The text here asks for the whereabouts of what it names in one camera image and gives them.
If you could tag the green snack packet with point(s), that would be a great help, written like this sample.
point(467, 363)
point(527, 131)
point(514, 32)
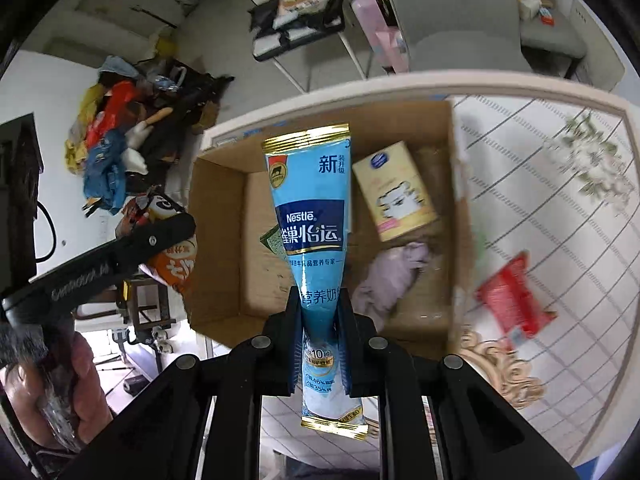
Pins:
point(272, 240)

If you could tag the grey chair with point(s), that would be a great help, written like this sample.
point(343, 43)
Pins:
point(547, 33)
point(461, 34)

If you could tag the pile of clothes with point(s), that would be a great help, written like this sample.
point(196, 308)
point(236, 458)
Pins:
point(138, 127)

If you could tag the yellow Vinda tissue pack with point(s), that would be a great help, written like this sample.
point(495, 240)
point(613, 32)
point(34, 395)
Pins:
point(394, 192)

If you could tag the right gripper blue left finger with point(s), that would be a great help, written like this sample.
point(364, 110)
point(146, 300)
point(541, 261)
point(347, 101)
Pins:
point(283, 361)

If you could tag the black bag on white chair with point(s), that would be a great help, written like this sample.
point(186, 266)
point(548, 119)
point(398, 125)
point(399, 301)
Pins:
point(278, 30)

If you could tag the dark wooden chair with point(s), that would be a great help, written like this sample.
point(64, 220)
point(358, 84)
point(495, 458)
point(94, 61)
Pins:
point(136, 311)

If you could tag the orange snack packet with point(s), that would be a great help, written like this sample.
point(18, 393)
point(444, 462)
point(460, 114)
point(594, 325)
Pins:
point(173, 266)

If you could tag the white padded chair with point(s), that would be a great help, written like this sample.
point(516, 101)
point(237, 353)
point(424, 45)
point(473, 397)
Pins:
point(344, 40)

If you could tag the blue Nestle milk powder pouch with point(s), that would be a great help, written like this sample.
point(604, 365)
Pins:
point(309, 177)

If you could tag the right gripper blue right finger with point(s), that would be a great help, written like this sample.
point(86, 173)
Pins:
point(354, 332)

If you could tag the red snack packet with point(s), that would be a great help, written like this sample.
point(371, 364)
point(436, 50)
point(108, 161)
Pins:
point(506, 294)

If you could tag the grey chair far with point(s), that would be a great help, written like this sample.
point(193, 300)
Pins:
point(547, 33)

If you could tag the pink suitcase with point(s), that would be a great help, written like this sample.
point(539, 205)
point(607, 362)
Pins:
point(379, 25)

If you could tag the white board against wall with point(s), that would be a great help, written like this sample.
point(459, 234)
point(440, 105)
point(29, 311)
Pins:
point(601, 67)

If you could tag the grey chair near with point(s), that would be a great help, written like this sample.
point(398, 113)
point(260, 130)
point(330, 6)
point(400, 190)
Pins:
point(461, 34)

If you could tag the open cardboard box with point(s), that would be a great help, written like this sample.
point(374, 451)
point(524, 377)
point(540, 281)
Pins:
point(237, 282)

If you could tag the person's left hand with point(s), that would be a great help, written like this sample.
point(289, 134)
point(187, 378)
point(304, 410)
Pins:
point(24, 387)

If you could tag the lilac cloth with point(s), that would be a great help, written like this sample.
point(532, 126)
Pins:
point(390, 279)

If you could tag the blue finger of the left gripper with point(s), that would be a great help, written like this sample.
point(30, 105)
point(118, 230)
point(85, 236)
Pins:
point(140, 249)

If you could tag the white tissue bag on chair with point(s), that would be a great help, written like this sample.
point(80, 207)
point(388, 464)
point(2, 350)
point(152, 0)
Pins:
point(528, 9)

